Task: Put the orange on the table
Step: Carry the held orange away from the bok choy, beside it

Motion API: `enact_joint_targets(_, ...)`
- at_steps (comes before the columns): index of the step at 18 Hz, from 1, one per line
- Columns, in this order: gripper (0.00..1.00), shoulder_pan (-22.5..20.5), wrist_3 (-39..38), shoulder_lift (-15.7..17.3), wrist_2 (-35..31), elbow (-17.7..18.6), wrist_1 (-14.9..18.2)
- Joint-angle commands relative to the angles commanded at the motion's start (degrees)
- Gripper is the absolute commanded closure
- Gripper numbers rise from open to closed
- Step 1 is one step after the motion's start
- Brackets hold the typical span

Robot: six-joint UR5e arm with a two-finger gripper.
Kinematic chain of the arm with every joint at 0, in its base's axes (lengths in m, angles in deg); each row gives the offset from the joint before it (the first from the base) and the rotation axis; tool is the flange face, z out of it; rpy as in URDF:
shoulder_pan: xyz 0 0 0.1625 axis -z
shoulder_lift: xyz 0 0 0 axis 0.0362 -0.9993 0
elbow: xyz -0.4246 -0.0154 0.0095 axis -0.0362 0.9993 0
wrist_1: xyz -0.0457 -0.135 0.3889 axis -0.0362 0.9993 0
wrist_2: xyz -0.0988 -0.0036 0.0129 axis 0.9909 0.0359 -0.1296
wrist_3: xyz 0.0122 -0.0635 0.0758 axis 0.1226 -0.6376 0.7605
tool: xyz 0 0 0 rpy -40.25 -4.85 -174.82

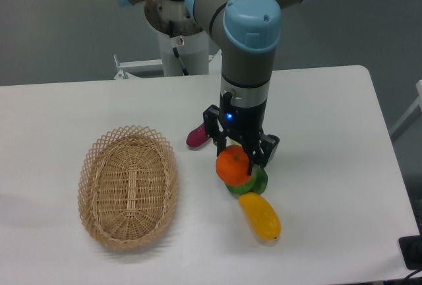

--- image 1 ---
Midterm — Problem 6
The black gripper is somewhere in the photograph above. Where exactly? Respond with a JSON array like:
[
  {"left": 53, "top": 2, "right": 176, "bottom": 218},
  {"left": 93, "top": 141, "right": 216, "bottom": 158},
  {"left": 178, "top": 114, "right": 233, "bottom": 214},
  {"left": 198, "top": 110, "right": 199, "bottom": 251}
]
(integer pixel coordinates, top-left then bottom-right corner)
[{"left": 202, "top": 92, "right": 280, "bottom": 175}]

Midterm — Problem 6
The orange toy fruit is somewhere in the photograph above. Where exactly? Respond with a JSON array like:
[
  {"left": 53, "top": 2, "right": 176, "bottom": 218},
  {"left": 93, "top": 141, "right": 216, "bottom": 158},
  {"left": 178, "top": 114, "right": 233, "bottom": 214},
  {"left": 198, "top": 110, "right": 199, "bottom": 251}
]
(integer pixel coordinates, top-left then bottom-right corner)
[{"left": 216, "top": 144, "right": 251, "bottom": 186}]

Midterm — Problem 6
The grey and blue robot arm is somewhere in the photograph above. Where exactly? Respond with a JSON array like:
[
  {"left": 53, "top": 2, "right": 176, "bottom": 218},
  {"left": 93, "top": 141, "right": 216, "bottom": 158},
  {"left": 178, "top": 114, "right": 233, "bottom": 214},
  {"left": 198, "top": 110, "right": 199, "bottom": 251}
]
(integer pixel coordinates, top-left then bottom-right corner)
[{"left": 119, "top": 0, "right": 306, "bottom": 169}]

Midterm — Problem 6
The purple toy eggplant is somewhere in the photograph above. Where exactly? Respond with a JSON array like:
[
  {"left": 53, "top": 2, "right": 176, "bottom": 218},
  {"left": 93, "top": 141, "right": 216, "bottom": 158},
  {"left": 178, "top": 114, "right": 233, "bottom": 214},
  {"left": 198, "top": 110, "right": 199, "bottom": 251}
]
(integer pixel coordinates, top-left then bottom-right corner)
[{"left": 186, "top": 123, "right": 210, "bottom": 148}]

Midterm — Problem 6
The green toy vegetable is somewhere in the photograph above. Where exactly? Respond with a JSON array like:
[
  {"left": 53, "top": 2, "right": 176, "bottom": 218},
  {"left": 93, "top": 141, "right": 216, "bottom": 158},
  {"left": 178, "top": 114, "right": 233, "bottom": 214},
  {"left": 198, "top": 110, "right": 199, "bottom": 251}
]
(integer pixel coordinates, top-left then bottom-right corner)
[{"left": 226, "top": 168, "right": 268, "bottom": 195}]

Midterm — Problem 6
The yellow toy mango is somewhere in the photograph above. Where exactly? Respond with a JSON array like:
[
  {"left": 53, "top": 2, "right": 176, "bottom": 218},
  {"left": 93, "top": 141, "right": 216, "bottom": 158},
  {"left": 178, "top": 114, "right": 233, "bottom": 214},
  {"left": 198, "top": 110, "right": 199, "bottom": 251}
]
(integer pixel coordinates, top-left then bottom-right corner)
[{"left": 239, "top": 192, "right": 282, "bottom": 241}]

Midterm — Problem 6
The oval wicker basket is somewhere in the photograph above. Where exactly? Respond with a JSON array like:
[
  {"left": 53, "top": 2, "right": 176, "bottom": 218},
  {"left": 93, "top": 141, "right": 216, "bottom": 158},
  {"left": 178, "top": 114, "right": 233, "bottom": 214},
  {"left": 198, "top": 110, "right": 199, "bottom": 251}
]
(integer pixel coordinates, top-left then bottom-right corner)
[{"left": 78, "top": 125, "right": 178, "bottom": 250}]

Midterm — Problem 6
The black device at table edge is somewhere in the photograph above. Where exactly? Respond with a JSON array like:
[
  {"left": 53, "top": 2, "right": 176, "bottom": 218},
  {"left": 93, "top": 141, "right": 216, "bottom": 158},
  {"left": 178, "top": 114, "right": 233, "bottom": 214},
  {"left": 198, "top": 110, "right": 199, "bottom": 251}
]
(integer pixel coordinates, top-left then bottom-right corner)
[{"left": 398, "top": 235, "right": 421, "bottom": 270}]

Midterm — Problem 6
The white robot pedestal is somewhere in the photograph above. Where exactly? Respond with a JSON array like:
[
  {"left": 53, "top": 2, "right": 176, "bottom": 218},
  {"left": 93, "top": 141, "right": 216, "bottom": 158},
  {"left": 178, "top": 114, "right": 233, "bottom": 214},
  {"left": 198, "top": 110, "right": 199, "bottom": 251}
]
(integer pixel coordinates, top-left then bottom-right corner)
[{"left": 113, "top": 0, "right": 222, "bottom": 80}]

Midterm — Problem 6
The white frame at right edge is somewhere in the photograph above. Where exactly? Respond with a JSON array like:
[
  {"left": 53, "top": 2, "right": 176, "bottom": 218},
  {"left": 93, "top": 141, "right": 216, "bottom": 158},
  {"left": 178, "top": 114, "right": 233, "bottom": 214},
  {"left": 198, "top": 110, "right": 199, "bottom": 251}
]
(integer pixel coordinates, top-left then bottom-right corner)
[{"left": 389, "top": 80, "right": 421, "bottom": 143}]

